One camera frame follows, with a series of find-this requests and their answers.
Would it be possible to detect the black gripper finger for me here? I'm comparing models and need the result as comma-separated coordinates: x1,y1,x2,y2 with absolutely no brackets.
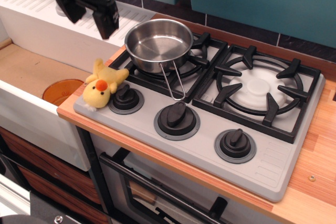
56,0,86,24
92,1,119,40

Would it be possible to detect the stainless steel pan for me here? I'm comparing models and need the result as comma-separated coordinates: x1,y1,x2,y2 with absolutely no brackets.
124,18,194,101

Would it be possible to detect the black left stove knob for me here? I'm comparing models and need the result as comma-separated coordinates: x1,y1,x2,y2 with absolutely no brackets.
108,84,144,115

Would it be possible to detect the black stove knob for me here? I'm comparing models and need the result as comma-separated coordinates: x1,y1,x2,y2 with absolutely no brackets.
108,84,144,115
154,101,201,141
214,129,257,164

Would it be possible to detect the black middle stove knob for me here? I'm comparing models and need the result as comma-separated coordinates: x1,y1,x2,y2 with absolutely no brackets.
154,101,201,141

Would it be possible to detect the grey toy stove top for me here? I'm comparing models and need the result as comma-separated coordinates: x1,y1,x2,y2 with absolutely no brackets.
72,20,327,203

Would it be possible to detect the black right stove knob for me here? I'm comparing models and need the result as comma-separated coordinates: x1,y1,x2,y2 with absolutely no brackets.
214,129,257,164

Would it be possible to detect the grey toy faucet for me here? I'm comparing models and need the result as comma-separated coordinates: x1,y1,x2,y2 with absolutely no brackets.
56,5,66,17

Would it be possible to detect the white toy sink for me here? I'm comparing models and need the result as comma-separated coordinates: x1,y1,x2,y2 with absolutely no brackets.
1,0,154,171

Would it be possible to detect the yellow stuffed duck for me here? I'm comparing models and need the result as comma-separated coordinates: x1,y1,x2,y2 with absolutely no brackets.
82,58,129,111

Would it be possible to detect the orange plastic plate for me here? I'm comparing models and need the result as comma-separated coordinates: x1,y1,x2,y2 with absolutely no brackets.
42,79,83,106

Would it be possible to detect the black left burner grate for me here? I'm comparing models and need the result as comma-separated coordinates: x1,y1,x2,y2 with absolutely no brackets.
109,32,228,103

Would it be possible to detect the black burner grate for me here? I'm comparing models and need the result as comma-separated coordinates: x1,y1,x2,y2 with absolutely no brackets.
109,32,228,103
193,45,325,144

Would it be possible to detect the wooden drawer unit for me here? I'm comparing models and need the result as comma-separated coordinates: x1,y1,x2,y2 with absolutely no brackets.
1,129,111,223

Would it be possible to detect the toy oven door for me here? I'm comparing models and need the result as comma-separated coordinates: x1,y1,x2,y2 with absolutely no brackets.
98,148,270,223

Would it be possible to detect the black right burner grate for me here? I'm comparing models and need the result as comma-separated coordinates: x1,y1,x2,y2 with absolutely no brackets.
193,45,325,144

